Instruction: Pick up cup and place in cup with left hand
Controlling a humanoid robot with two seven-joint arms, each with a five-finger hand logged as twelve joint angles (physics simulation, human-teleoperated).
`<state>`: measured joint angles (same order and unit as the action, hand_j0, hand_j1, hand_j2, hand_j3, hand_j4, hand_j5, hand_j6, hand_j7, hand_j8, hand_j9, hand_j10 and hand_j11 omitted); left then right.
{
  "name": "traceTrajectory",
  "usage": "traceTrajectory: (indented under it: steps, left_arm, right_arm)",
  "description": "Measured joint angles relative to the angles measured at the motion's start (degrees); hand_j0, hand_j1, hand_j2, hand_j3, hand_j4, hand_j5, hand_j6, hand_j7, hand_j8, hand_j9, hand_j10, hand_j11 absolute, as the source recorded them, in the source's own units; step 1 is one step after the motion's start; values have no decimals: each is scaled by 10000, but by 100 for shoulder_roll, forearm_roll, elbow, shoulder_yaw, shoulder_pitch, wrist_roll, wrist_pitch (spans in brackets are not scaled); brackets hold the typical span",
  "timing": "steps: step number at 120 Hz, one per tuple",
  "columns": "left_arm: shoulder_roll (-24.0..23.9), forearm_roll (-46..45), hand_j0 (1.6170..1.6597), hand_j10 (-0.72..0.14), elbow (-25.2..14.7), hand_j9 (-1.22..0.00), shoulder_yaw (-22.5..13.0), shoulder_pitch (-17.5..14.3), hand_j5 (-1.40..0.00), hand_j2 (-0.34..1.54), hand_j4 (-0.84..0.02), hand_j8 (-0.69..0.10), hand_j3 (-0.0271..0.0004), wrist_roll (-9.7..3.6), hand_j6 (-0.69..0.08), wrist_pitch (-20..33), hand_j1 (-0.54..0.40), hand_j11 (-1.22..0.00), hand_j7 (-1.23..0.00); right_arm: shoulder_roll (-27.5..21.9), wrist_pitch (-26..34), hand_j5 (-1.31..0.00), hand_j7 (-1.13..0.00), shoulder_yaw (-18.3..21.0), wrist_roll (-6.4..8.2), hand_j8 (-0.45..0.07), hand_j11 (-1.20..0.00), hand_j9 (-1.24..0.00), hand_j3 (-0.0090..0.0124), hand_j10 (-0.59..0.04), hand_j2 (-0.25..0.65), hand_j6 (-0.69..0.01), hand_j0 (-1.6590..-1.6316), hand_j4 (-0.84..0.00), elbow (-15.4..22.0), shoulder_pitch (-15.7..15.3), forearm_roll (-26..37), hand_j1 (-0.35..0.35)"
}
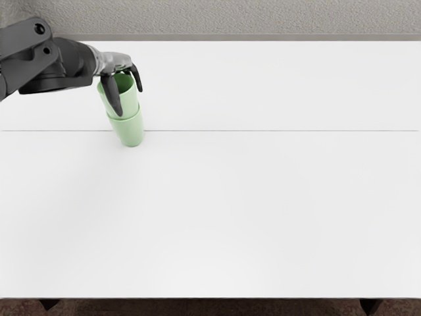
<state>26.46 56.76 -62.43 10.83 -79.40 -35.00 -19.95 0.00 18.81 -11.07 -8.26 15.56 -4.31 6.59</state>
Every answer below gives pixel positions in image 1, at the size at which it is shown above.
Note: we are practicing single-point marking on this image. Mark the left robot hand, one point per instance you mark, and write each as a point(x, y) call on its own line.
point(113, 62)

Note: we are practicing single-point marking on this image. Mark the light green cup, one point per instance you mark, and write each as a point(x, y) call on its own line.
point(130, 131)
point(128, 98)

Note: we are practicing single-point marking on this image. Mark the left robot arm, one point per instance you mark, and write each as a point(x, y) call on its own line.
point(39, 62)

